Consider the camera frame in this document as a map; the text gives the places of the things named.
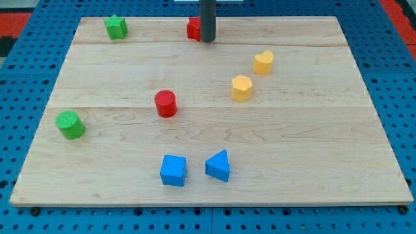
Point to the blue triangle block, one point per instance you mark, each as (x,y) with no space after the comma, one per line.
(218,166)

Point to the red star block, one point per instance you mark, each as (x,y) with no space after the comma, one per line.
(193,28)

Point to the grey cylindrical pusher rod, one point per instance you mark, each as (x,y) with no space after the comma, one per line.
(207,9)

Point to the red cylinder block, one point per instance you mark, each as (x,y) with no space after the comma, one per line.
(165,101)

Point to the blue cube block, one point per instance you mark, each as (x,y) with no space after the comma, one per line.
(173,170)

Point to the green cylinder block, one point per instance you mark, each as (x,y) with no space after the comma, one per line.
(70,125)

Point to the yellow hexagon block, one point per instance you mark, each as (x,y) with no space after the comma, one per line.
(241,88)

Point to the light wooden board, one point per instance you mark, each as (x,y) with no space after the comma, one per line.
(308,136)

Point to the yellow heart block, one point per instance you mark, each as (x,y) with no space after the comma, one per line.
(263,63)

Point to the green star block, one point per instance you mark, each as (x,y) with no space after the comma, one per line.
(116,27)

